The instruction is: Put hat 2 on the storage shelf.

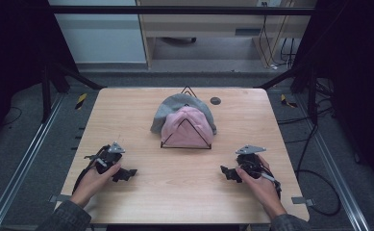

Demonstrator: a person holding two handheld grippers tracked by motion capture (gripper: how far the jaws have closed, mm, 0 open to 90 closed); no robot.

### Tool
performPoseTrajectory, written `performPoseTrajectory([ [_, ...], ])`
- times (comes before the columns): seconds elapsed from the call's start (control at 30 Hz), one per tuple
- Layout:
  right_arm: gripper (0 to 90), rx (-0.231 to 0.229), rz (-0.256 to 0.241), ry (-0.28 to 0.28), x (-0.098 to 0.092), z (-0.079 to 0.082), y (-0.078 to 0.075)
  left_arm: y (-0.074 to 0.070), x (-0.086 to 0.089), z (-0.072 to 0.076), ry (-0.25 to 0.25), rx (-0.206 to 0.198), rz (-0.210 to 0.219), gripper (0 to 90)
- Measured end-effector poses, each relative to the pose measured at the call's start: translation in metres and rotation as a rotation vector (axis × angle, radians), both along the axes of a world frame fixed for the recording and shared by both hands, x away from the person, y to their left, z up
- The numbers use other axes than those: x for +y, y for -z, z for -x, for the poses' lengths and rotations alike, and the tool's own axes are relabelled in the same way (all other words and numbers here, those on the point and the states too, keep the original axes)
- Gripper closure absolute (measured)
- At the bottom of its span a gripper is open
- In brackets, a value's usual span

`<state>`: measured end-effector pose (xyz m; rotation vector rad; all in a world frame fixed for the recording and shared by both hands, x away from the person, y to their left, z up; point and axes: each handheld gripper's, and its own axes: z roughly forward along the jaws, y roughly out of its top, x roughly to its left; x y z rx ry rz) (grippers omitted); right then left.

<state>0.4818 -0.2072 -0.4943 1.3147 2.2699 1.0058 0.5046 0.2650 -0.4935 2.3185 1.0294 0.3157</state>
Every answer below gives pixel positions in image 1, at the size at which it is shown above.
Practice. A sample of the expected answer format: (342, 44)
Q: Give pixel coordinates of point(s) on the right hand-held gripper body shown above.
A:
(250, 160)

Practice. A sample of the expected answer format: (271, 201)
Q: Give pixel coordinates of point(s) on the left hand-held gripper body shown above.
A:
(109, 157)

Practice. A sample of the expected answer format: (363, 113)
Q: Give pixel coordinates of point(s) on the pink knitted hat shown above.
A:
(187, 134)

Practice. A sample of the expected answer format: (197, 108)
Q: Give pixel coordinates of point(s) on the grey knitted hat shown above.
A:
(175, 104)

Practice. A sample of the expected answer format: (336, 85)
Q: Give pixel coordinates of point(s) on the person's right hand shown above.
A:
(263, 189)

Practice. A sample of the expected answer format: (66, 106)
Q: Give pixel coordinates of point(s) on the person's left hand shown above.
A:
(91, 184)

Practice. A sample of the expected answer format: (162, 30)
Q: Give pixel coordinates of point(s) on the yellow and black tape strip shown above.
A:
(286, 101)
(81, 100)

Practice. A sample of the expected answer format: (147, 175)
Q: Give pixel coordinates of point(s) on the grey round disc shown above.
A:
(215, 100)

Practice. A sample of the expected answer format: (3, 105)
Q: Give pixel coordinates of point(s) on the black metal stand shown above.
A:
(311, 93)
(46, 93)

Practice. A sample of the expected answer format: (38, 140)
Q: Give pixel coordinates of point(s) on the white cabinet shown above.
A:
(101, 35)

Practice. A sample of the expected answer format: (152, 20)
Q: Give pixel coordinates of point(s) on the wooden desk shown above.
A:
(207, 29)

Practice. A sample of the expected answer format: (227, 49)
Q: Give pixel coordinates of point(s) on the grey metal bracket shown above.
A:
(303, 201)
(58, 199)

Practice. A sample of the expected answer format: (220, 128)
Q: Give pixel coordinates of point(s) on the silver metal rail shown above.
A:
(335, 166)
(24, 160)

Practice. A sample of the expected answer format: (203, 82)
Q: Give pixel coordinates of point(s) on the black metal frame bar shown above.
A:
(175, 10)

